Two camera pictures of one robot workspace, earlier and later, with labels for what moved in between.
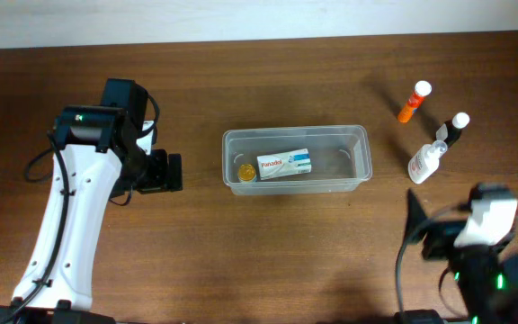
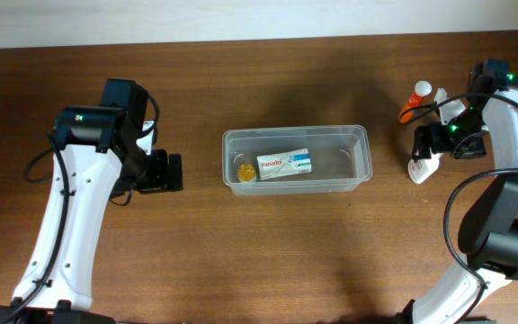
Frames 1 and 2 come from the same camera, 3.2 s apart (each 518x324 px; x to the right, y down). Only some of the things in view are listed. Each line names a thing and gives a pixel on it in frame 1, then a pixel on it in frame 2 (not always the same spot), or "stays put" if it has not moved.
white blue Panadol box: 285,164 stays put
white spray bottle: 425,161 stays put
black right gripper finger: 417,221 → 422,143
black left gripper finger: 175,172 stays put
